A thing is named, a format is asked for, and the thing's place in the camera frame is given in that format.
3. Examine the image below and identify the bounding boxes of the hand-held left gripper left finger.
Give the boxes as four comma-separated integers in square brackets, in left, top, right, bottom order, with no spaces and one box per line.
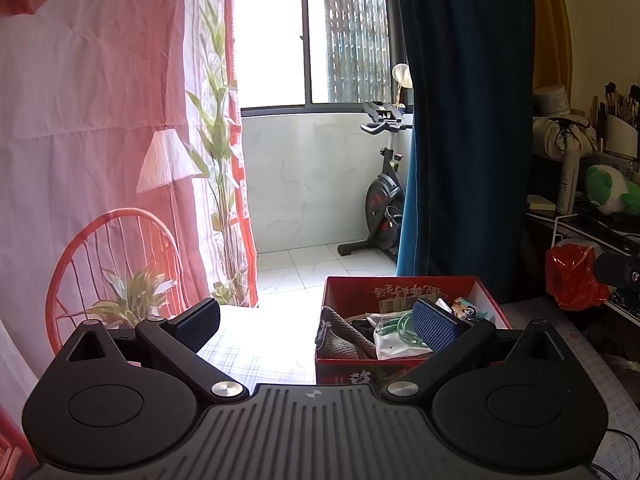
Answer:
[54,297,249,402]

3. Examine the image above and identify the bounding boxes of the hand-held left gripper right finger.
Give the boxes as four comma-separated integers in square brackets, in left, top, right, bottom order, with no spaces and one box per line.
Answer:
[381,297,577,403]

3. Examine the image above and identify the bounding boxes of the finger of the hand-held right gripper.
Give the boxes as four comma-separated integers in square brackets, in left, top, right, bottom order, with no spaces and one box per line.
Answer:
[594,251,640,289]

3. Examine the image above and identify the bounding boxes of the panda print snack packet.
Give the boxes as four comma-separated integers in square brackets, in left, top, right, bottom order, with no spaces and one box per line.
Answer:
[436,296,496,326]

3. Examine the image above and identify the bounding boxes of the red strawberry print box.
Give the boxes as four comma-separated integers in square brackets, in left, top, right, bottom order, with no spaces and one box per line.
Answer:
[315,275,512,387]

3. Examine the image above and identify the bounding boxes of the black soft cloth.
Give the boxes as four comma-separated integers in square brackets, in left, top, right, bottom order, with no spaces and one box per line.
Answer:
[349,316,383,343]

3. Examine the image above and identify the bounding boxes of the grey knitted cloth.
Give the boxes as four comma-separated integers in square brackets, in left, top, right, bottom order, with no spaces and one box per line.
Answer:
[316,306,377,361]

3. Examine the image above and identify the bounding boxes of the clear bag of green rings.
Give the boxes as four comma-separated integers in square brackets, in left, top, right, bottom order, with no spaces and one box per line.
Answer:
[366,310,437,361]

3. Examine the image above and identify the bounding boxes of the red plastic bag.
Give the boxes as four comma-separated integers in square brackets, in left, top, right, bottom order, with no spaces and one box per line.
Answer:
[545,239,612,312]

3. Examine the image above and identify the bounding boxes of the plaid bed sheet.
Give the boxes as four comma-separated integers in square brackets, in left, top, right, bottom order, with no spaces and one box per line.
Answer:
[200,297,640,480]

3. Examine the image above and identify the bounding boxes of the green plush toy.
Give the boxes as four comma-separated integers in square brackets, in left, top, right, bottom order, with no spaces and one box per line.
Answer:
[584,164,640,217]

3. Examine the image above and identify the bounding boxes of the white spray bottle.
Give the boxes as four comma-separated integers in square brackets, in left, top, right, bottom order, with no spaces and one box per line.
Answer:
[556,149,582,216]

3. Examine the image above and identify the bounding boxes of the black exercise bike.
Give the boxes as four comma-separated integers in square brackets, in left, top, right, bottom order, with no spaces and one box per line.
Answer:
[337,101,417,262]

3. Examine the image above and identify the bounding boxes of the makeup brush holder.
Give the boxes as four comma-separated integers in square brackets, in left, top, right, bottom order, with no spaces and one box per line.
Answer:
[589,81,640,157]

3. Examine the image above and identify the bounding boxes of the white paper roll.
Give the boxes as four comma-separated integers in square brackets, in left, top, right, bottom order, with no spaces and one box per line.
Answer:
[531,85,572,118]

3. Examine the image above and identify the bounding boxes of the dark blue curtain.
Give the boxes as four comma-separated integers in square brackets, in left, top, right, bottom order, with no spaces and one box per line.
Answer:
[391,0,540,307]

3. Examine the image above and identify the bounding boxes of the pink printed backdrop cloth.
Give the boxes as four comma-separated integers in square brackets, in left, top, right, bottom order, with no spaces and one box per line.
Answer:
[0,0,260,480]

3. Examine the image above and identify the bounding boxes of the white round lamp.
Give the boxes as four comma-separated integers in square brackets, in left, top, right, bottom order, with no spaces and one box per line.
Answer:
[391,63,414,109]

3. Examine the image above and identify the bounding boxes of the window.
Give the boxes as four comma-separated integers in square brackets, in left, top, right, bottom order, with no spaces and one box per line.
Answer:
[234,0,417,115]

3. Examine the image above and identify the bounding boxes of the beige drawstring bag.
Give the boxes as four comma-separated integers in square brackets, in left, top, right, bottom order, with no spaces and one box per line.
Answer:
[531,116,598,162]

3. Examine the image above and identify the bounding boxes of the black cable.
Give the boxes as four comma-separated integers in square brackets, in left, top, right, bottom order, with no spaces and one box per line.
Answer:
[592,427,640,480]

